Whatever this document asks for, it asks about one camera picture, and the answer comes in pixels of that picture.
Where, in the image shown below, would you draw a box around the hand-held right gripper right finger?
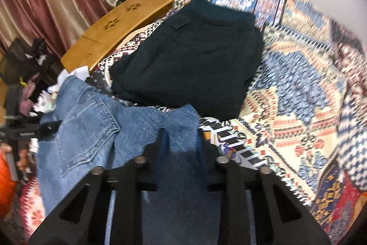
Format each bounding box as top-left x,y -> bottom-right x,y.
197,132 -> 333,245

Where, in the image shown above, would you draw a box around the blue denim jeans pants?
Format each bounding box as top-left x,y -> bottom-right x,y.
37,76 -> 253,245

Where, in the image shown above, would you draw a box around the dark folded pants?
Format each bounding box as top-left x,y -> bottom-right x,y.
109,0 -> 266,122

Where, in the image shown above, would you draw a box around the patterned patchwork blanket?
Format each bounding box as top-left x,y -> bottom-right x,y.
92,0 -> 367,237

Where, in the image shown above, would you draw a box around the person's left hand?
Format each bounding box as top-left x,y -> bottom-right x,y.
17,147 -> 33,174

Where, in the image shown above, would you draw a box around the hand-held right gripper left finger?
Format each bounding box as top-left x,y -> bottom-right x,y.
29,127 -> 173,245

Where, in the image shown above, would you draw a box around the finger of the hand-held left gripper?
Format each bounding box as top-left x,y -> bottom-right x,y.
40,119 -> 62,135

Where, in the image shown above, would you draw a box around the pile of dark clothes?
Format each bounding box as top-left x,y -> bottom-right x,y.
4,38 -> 59,119

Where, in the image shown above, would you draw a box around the wooden folding lap table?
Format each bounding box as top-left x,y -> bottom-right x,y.
61,0 -> 175,75

